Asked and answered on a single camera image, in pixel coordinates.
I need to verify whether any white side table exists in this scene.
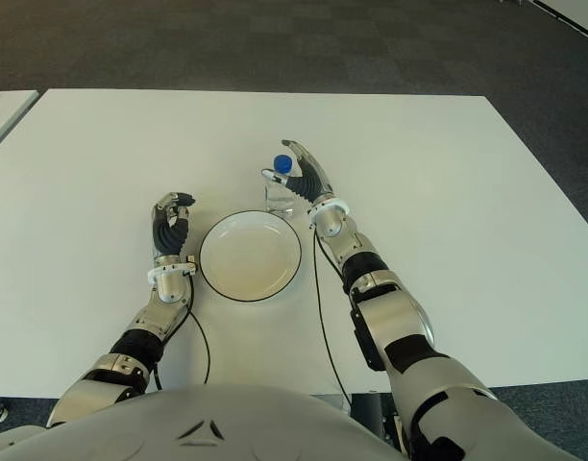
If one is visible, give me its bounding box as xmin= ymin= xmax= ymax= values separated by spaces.
xmin=0 ymin=88 xmax=40 ymax=156

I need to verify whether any black metal table frame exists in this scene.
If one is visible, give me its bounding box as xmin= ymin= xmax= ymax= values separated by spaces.
xmin=350 ymin=392 xmax=411 ymax=453

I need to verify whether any white plate black rim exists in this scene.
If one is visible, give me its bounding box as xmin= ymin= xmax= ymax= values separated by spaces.
xmin=199 ymin=208 xmax=304 ymax=304

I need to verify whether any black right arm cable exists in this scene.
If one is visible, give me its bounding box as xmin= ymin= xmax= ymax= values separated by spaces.
xmin=312 ymin=229 xmax=354 ymax=410

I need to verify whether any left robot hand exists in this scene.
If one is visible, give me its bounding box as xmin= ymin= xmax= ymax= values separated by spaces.
xmin=152 ymin=191 xmax=198 ymax=263

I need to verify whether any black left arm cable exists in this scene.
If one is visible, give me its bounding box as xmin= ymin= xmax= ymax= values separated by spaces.
xmin=152 ymin=273 xmax=212 ymax=391

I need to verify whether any grey robot torso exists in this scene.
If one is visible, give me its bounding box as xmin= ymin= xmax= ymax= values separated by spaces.
xmin=0 ymin=382 xmax=406 ymax=461

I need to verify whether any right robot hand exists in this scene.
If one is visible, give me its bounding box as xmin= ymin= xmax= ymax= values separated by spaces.
xmin=260 ymin=138 xmax=335 ymax=208

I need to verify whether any clear water bottle blue cap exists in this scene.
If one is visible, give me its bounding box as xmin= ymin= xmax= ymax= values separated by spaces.
xmin=263 ymin=154 xmax=297 ymax=219

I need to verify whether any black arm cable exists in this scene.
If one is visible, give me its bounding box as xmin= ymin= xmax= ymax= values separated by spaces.
xmin=312 ymin=229 xmax=354 ymax=410
xmin=152 ymin=273 xmax=212 ymax=391

